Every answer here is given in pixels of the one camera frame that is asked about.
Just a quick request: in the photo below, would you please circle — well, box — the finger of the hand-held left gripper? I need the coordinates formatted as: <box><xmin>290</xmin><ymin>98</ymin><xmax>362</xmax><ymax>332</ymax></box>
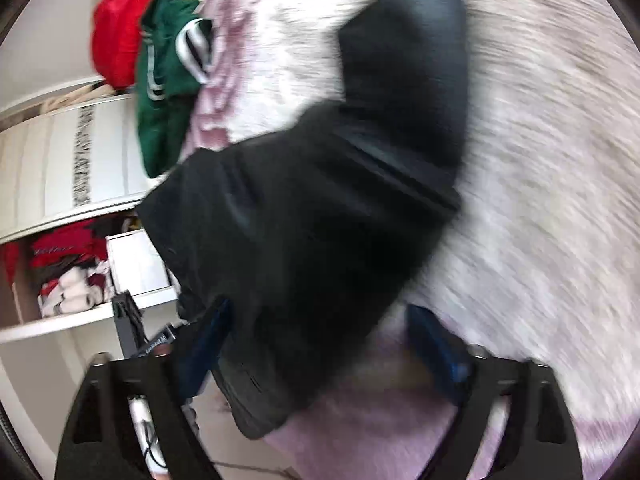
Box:
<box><xmin>111</xmin><ymin>290</ymin><xmax>148</xmax><ymax>358</ymax></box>

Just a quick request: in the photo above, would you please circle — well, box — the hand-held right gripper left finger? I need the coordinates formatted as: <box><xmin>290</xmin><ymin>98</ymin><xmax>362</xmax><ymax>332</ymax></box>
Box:
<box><xmin>62</xmin><ymin>299</ymin><xmax>233</xmax><ymax>480</ymax></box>

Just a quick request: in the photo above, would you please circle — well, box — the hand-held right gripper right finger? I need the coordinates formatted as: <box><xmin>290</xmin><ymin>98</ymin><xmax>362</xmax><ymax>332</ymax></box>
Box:
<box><xmin>406</xmin><ymin>304</ymin><xmax>585</xmax><ymax>480</ymax></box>

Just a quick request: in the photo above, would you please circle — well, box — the black leather jacket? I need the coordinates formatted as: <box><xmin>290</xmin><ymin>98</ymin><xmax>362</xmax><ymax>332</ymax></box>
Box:
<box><xmin>135</xmin><ymin>0</ymin><xmax>471</xmax><ymax>441</ymax></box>

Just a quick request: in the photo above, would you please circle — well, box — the pile of red white clothes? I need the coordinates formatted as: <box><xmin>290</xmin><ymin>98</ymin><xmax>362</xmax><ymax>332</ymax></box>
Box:
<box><xmin>37</xmin><ymin>265</ymin><xmax>113</xmax><ymax>318</ymax></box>

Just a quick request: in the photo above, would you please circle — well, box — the white wardrobe drawer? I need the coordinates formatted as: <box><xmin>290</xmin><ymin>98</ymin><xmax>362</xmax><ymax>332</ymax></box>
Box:
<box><xmin>106</xmin><ymin>230</ymin><xmax>178</xmax><ymax>296</ymax></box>

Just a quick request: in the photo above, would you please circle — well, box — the white wardrobe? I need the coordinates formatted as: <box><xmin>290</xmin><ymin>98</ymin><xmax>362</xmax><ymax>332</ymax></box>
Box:
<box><xmin>0</xmin><ymin>75</ymin><xmax>183</xmax><ymax>461</ymax></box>

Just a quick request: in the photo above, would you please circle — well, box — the red coat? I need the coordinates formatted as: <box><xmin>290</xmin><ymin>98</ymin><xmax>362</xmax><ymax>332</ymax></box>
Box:
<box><xmin>5</xmin><ymin>220</ymin><xmax>108</xmax><ymax>271</ymax></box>

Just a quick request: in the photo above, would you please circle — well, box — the white wardrobe sliding door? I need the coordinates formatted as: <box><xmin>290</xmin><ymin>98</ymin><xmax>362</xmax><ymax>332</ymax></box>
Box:
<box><xmin>0</xmin><ymin>95</ymin><xmax>166</xmax><ymax>241</ymax></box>

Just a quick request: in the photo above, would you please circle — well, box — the bed with floral blanket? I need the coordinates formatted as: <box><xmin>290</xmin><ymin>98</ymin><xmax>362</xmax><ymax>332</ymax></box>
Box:
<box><xmin>175</xmin><ymin>0</ymin><xmax>636</xmax><ymax>480</ymax></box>

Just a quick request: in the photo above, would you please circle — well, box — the green striped track garment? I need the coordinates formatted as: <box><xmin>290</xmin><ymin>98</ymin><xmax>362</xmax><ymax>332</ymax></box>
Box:
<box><xmin>136</xmin><ymin>0</ymin><xmax>216</xmax><ymax>178</ymax></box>

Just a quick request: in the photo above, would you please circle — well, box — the red quilted duvet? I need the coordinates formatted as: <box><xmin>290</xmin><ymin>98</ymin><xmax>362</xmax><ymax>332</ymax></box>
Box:
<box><xmin>91</xmin><ymin>0</ymin><xmax>186</xmax><ymax>92</ymax></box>

